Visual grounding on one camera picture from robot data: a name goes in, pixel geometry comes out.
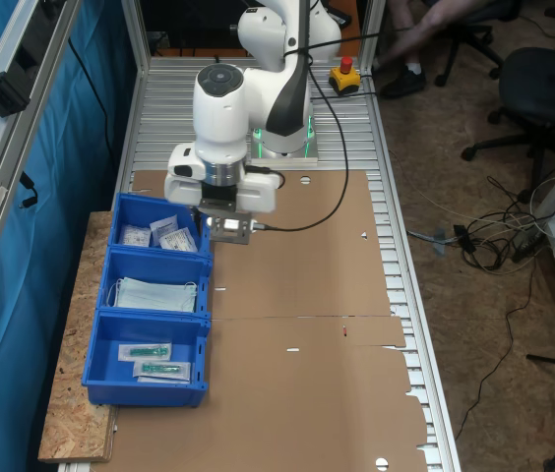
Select blue plastic bin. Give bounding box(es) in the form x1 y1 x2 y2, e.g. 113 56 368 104
108 192 216 258
95 247 215 319
81 309 210 408

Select clear packet with green syringe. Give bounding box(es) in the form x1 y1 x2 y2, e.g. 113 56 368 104
132 361 193 384
118 342 173 363

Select black camera cable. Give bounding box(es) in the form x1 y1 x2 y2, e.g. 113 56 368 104
252 63 350 233

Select black wall cable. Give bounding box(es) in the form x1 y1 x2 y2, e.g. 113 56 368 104
68 38 117 166

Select long black floor cable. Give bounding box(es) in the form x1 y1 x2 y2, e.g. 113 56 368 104
454 255 539 443

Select aluminium power strip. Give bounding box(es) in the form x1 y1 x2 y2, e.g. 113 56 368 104
0 0 70 118

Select black power adapter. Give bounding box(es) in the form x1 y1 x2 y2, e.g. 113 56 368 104
511 229 548 263

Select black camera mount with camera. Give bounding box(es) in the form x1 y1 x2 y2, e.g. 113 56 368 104
198 196 255 246

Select black office chair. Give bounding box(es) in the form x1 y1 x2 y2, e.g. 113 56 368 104
460 7 555 206
434 0 524 89

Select yellow emergency stop button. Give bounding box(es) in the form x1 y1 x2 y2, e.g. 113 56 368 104
329 56 361 97

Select white printed gauze packet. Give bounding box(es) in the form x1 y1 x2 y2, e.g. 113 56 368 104
149 214 180 237
158 228 198 254

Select clear bag with printed label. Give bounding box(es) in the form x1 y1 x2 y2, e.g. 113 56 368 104
118 224 153 247

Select person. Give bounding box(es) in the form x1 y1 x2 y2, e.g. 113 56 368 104
373 0 495 98

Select black hanging cable connector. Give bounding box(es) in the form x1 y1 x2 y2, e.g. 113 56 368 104
18 171 40 208

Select black zip tie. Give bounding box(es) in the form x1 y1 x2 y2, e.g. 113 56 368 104
281 27 409 61

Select brown cardboard sheet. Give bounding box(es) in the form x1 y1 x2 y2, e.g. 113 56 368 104
92 314 430 472
127 169 397 321

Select aluminium frame post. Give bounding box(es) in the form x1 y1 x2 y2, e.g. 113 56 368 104
358 0 388 94
119 0 154 80

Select pale green face mask stack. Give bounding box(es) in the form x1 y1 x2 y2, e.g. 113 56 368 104
105 276 199 314

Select black plug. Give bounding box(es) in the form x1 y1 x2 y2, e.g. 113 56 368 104
453 224 478 255

